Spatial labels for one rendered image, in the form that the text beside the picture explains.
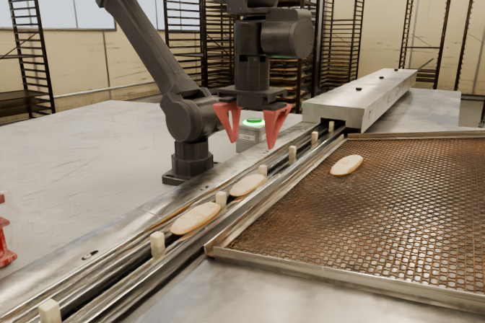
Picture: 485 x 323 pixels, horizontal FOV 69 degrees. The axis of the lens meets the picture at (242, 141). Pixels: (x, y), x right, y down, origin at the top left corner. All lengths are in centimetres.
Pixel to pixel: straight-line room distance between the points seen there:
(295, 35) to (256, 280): 32
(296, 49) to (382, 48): 714
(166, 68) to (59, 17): 486
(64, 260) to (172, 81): 39
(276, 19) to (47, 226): 47
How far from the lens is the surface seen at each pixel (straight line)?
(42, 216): 68
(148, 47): 77
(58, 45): 553
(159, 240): 46
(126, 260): 47
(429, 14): 755
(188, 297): 34
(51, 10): 551
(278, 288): 33
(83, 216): 65
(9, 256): 57
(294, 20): 52
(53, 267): 46
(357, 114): 101
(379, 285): 31
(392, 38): 761
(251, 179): 64
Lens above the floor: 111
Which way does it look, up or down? 17 degrees down
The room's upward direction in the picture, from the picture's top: straight up
